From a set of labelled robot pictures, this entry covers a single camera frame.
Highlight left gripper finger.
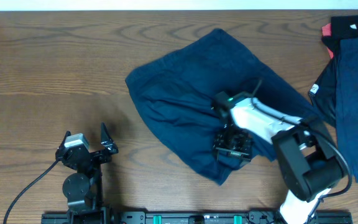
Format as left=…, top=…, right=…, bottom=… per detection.
left=101, top=123, right=119, bottom=154
left=58, top=131, right=71, bottom=149

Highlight navy blue shorts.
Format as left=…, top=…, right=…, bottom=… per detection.
left=126, top=29, right=318, bottom=185

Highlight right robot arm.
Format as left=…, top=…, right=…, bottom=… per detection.
left=212, top=92, right=352, bottom=223

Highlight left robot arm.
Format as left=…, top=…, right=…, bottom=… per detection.
left=55, top=123, right=119, bottom=223

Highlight black garment with red trim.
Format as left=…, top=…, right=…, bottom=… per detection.
left=309, top=15, right=358, bottom=129

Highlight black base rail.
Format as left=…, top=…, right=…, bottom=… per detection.
left=40, top=203, right=353, bottom=224

